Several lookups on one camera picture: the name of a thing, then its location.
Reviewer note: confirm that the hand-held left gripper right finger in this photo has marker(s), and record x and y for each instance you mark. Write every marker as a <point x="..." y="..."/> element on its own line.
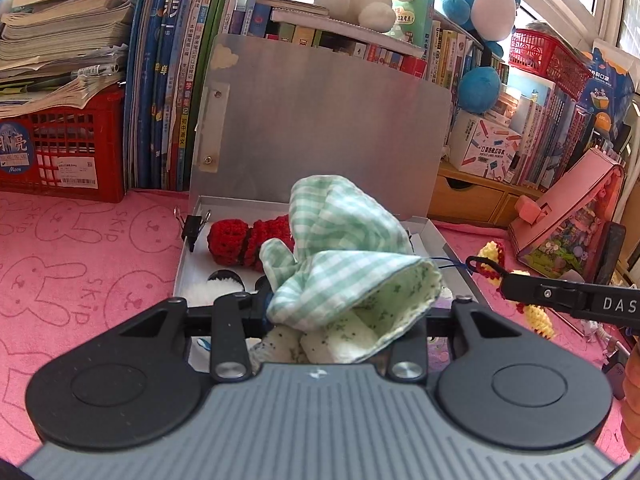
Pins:
<point x="410" y="356"/>

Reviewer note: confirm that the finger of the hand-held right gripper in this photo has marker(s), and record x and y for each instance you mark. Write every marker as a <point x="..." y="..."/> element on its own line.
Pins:
<point x="545" y="294"/>

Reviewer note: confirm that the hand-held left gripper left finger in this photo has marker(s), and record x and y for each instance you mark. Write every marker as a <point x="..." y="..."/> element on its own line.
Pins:
<point x="255" y="310"/>

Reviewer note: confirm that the white fluffy plush toy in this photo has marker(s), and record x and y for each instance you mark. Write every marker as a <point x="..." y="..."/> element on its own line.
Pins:
<point x="215" y="292"/>

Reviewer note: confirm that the black round lid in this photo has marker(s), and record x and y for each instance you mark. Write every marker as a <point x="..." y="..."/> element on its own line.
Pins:
<point x="223" y="275"/>

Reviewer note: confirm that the yellow red crochet headband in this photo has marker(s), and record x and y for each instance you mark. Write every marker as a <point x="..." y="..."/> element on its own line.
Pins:
<point x="492" y="255"/>

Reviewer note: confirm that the green checked cloth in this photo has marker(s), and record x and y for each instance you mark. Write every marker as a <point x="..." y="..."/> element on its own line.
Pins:
<point x="350" y="260"/>

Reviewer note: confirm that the person's right forearm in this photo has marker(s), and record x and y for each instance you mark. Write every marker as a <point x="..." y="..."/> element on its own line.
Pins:
<point x="631" y="405"/>

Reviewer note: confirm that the black smartphone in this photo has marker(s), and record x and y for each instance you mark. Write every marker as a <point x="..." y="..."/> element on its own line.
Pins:
<point x="610" y="255"/>

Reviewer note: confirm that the black charger block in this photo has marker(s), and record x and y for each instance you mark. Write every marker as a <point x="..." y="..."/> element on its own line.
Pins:
<point x="616" y="375"/>

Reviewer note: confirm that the red crochet bow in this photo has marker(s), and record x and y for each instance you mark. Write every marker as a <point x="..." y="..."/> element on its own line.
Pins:
<point x="235" y="242"/>

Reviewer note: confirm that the pink house-shaped case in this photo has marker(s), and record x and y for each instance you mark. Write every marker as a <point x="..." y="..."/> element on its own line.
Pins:
<point x="565" y="215"/>

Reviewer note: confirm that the black binder clip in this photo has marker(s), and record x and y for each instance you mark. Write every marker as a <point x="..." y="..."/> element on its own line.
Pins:
<point x="192" y="230"/>

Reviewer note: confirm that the wooden drawer unit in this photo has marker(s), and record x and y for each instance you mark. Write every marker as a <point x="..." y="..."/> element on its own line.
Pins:
<point x="475" y="195"/>

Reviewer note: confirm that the white illustrated box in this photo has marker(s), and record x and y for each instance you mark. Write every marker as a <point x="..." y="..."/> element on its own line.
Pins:
<point x="485" y="145"/>

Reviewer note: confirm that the row of slim books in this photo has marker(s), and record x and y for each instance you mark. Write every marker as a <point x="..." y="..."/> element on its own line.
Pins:
<point x="550" y="130"/>

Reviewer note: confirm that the pink bunny print towel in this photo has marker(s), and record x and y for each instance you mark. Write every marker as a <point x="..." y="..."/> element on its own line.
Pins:
<point x="75" y="270"/>

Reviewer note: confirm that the blue carton box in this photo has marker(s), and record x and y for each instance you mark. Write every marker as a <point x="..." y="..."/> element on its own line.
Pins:
<point x="607" y="90"/>

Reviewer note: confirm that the red plastic basket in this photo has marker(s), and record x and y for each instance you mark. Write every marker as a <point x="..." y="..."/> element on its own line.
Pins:
<point x="545" y="60"/>

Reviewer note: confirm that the red plastic crate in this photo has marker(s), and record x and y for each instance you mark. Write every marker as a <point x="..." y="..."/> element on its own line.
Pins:
<point x="75" y="160"/>

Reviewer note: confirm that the row of tall blue books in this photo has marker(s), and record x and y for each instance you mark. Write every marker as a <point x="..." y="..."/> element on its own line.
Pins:
<point x="165" y="85"/>

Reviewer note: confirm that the row of books behind box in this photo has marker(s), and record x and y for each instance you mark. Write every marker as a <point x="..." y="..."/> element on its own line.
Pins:
<point x="280" y="17"/>

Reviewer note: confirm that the blue and white plush toy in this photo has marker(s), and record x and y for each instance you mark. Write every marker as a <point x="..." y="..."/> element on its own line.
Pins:
<point x="480" y="5"/>

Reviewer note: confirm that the stack of worn books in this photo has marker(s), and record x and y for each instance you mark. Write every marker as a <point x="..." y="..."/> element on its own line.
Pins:
<point x="65" y="25"/>

